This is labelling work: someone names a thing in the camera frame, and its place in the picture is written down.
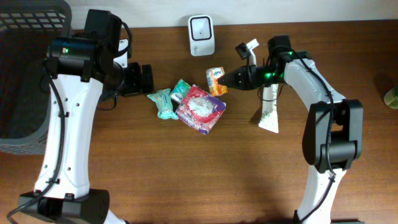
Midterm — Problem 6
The red purple snack bag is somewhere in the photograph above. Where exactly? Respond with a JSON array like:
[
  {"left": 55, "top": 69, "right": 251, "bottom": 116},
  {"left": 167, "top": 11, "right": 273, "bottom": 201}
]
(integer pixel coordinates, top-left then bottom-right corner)
[{"left": 175, "top": 85, "right": 226, "bottom": 134}]

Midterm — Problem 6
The teal small tissue pack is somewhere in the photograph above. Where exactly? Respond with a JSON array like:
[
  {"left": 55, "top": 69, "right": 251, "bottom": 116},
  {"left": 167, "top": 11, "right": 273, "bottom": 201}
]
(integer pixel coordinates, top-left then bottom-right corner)
[{"left": 170, "top": 79, "right": 191, "bottom": 103}]

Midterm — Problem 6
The white cone-shaped pouch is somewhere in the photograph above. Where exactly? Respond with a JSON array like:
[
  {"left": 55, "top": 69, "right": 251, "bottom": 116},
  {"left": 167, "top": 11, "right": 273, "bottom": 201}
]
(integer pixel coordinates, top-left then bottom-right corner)
[{"left": 258, "top": 84, "right": 279, "bottom": 133}]

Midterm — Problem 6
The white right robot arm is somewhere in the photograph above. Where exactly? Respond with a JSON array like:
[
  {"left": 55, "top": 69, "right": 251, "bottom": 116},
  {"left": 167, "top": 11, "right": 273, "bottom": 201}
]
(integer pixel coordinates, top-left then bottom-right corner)
[{"left": 218, "top": 35, "right": 363, "bottom": 223}]

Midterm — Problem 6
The grey plastic mesh basket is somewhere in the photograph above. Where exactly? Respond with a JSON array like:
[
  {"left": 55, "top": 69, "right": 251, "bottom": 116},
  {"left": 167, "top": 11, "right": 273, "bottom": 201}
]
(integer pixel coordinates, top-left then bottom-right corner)
[{"left": 1, "top": 0, "right": 73, "bottom": 155}]

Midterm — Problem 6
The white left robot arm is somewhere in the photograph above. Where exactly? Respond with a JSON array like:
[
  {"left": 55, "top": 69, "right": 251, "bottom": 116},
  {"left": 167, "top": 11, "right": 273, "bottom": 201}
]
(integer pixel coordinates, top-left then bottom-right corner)
[{"left": 14, "top": 9, "right": 154, "bottom": 223}]

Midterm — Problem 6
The mint green wipes pack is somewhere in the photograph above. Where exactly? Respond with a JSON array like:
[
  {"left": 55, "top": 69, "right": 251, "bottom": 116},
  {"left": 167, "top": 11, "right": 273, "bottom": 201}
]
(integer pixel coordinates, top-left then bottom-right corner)
[{"left": 147, "top": 88, "right": 178, "bottom": 119}]

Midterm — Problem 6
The white barcode scanner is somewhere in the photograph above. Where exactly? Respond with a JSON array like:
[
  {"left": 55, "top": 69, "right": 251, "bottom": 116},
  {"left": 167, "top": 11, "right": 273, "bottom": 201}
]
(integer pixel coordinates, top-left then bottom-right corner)
[{"left": 188, "top": 15, "right": 215, "bottom": 57}]

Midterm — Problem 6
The orange tissue pack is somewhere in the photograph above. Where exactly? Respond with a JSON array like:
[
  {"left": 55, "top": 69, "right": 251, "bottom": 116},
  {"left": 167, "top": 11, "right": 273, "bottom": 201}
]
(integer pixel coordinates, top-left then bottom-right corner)
[{"left": 206, "top": 67, "right": 228, "bottom": 96}]

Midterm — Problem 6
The green lid jar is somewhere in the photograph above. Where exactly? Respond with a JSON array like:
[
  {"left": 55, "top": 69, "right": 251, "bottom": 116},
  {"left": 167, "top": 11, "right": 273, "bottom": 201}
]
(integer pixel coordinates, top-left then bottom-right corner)
[{"left": 383, "top": 86, "right": 398, "bottom": 110}]

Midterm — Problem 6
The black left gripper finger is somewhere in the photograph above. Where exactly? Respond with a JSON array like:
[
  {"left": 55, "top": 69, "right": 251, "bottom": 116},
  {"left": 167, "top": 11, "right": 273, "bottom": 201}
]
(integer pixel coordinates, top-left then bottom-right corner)
[
  {"left": 142, "top": 64, "right": 154, "bottom": 93},
  {"left": 121, "top": 62, "right": 142, "bottom": 96}
]

